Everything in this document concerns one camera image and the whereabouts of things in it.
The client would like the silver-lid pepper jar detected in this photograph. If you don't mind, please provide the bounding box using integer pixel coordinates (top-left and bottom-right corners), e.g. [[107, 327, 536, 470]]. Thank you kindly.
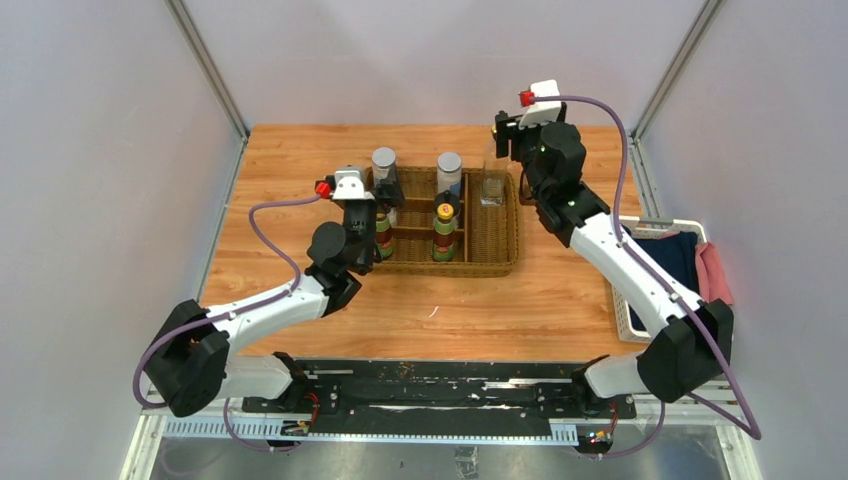
[[371, 146, 399, 185], [436, 152, 462, 197]]

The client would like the woven wicker divided basket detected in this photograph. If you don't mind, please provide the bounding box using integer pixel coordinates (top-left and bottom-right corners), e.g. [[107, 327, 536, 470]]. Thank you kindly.
[[374, 166, 522, 278]]

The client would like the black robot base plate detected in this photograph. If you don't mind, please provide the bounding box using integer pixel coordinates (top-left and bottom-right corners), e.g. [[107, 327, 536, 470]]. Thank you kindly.
[[242, 358, 636, 439]]

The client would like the green sauce bottle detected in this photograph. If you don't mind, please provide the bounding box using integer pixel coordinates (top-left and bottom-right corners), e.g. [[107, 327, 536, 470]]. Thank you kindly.
[[432, 203, 456, 262], [376, 212, 394, 260]]

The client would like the left aluminium frame post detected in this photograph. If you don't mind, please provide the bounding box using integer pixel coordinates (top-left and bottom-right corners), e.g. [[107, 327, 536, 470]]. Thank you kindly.
[[164, 0, 250, 144]]

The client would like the right aluminium frame post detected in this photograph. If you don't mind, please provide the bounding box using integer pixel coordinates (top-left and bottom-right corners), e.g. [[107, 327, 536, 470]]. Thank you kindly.
[[631, 0, 725, 144]]

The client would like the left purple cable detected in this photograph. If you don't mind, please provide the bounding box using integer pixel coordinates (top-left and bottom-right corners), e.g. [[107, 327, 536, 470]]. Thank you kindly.
[[132, 195, 323, 454]]

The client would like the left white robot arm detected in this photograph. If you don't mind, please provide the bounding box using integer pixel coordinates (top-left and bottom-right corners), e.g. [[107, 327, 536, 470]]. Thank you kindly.
[[133, 166, 405, 417]]

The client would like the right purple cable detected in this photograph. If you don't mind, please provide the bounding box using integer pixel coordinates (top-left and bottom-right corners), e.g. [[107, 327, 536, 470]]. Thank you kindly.
[[529, 95, 763, 460]]

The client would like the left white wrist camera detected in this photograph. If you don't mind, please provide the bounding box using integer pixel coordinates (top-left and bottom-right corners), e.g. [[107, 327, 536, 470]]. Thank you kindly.
[[314, 166, 375, 202]]

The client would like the dark blue cloth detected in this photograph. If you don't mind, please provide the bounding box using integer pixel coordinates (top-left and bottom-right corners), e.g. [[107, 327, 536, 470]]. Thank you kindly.
[[623, 227, 700, 293]]

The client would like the purple cable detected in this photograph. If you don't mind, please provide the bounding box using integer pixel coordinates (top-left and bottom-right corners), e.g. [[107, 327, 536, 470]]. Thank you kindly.
[[529, 95, 763, 460], [132, 195, 323, 454]]

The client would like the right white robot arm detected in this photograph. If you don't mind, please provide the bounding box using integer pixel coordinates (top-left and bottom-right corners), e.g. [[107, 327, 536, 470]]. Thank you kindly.
[[493, 111, 734, 418]]

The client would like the pink cloth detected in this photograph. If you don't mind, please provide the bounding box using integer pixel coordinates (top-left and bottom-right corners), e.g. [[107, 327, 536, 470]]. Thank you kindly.
[[694, 242, 734, 305]]

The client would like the white plastic perforated basket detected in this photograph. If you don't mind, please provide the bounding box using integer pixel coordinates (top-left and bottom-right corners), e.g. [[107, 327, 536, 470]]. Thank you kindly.
[[608, 215, 735, 344]]

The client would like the aluminium frame post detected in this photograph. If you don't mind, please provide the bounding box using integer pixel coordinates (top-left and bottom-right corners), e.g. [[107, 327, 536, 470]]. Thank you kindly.
[[631, 0, 725, 144], [164, 0, 250, 144]]

